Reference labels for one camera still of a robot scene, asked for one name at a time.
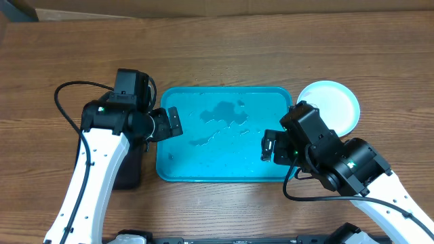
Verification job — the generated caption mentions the light blue rimmed plate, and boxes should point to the light blue rimmed plate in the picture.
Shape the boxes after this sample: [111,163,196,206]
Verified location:
[297,81,361,137]

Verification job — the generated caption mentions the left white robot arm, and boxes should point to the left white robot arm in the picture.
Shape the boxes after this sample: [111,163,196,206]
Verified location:
[43,68,183,243]

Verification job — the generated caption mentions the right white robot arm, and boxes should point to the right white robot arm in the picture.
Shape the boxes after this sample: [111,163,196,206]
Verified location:
[261,101,433,243]

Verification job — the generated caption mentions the teal plastic serving tray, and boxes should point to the teal plastic serving tray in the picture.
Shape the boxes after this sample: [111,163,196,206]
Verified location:
[156,87,292,182]

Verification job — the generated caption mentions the black rectangular water tray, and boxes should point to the black rectangular water tray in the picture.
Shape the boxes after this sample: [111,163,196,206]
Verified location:
[77,130,142,192]

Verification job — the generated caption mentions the brown cardboard backdrop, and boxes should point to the brown cardboard backdrop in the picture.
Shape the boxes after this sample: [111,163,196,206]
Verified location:
[1,0,433,22]

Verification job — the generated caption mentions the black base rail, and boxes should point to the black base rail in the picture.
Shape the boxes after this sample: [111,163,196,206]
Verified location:
[101,230,393,244]

